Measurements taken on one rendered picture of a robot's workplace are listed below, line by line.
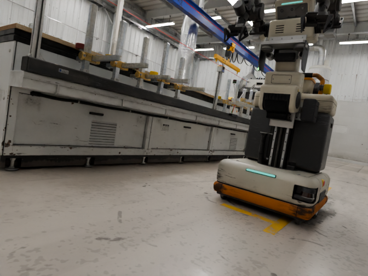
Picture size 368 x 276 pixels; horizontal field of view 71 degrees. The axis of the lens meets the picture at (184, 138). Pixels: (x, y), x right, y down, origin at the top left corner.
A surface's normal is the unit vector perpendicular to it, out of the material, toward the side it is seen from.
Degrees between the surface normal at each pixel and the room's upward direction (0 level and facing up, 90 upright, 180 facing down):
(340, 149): 90
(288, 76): 98
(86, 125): 90
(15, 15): 90
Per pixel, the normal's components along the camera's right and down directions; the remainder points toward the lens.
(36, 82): 0.80, 0.16
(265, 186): -0.59, -0.05
